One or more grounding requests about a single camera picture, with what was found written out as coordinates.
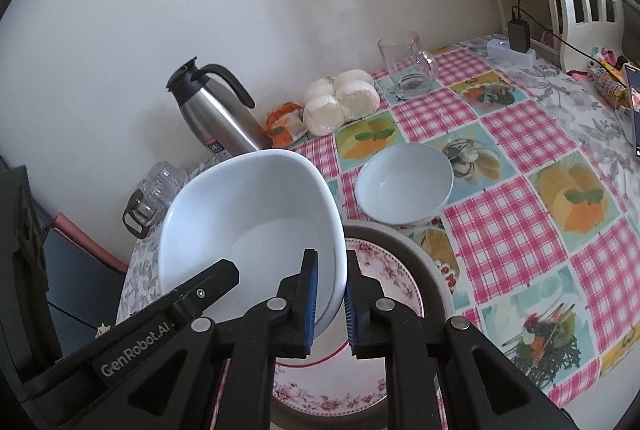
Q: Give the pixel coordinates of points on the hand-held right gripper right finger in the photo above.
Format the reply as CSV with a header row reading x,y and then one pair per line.
x,y
351,320

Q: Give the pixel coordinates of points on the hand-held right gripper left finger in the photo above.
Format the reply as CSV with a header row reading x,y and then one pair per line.
x,y
309,305

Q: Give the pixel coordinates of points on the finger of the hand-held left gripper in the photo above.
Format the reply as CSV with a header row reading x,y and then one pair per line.
x,y
205,290

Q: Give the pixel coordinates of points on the pink floral plate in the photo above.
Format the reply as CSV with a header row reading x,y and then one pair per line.
x,y
390,270

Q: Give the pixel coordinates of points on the large white bowl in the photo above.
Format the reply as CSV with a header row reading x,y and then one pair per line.
x,y
240,210

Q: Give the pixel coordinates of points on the dark seat with pink edge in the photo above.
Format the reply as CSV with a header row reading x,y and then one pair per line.
x,y
80,270

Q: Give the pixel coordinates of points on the clear glass jar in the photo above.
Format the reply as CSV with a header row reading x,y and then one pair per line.
x,y
160,185

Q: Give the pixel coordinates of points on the small white bowl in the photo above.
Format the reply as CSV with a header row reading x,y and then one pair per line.
x,y
400,185

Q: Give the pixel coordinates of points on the orange packet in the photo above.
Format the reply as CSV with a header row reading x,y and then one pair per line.
x,y
282,130

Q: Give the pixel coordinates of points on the steel thermos jug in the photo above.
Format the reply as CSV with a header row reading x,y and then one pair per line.
x,y
215,110

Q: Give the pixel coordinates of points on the bag of white bread rolls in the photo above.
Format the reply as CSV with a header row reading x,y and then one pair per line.
x,y
340,100

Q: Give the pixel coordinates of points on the clear glass mug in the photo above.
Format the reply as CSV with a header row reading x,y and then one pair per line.
x,y
405,60

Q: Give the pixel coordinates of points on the grey floral tablecloth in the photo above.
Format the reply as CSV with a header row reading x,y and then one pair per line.
x,y
590,125

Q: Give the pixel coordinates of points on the smartphone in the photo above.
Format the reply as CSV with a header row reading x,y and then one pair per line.
x,y
634,110

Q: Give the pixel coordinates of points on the pink packet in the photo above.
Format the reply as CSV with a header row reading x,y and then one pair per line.
x,y
605,56

